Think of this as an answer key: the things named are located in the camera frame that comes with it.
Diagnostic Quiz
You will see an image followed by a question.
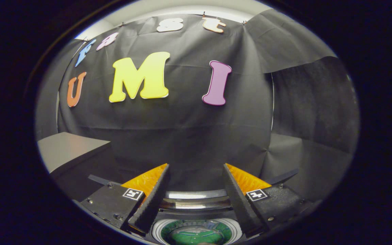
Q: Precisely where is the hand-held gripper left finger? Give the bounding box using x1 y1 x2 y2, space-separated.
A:
80 163 171 235

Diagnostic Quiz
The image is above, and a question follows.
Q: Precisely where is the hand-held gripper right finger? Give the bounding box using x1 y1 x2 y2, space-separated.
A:
223 163 314 238

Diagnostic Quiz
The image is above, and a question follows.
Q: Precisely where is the dark washing machine lid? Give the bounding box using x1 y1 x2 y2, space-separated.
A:
88 167 299 211

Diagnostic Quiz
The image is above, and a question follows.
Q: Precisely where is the green polo shirt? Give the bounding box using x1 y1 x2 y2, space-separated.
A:
169 230 225 245

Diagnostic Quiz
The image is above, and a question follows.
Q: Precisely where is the beige cabinet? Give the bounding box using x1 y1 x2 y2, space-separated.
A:
37 132 121 201

